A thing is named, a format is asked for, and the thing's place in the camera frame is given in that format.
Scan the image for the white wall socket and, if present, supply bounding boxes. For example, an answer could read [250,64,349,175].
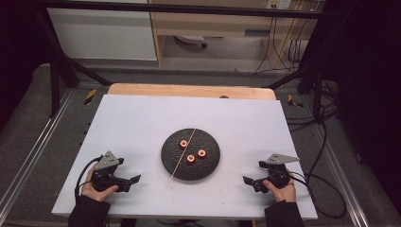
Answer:
[266,0,292,9]

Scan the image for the wooden table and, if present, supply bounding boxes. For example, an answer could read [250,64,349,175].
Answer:
[107,82,277,101]

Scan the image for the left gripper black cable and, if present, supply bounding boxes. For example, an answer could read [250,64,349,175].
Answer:
[74,155,103,198]

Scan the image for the black floor cables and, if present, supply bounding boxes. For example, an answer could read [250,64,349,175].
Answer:
[285,79,339,133]

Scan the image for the person's left hand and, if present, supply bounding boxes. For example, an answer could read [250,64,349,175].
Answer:
[80,165,120,202]

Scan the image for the white board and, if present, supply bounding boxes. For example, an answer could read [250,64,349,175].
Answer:
[51,94,319,220]

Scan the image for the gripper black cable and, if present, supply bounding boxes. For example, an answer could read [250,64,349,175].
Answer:
[74,155,103,198]
[288,171,348,219]

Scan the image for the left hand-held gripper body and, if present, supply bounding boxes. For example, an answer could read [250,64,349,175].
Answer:
[90,150,131,193]

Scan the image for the black metal frame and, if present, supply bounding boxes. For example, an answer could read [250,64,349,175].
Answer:
[32,0,327,118]

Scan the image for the person's right hand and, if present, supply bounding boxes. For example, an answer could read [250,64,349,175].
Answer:
[263,169,297,203]

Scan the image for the yellow black floor tape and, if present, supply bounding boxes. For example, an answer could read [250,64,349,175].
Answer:
[83,88,97,106]
[287,94,304,109]

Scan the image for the round black plate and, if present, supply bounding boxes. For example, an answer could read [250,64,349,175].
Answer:
[160,128,221,182]

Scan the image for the light wooden desk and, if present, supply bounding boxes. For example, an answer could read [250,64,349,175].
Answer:
[148,0,325,69]

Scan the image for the white power strip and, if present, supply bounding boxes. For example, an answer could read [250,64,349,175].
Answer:
[174,34,208,49]

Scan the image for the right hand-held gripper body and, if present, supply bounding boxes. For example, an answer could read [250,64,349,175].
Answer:
[253,153,301,194]

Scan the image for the aluminium floor rail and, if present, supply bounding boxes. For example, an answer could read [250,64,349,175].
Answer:
[302,96,371,227]
[0,89,78,210]

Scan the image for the white cabinet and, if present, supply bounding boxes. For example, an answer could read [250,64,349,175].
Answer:
[46,7,158,61]

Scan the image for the thin bamboo skewer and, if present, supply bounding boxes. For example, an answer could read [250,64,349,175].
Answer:
[168,128,197,182]

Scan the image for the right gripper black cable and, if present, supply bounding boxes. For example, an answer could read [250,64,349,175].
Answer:
[288,171,348,219]

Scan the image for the hanging black cables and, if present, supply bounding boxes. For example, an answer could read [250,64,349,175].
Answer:
[253,15,311,76]

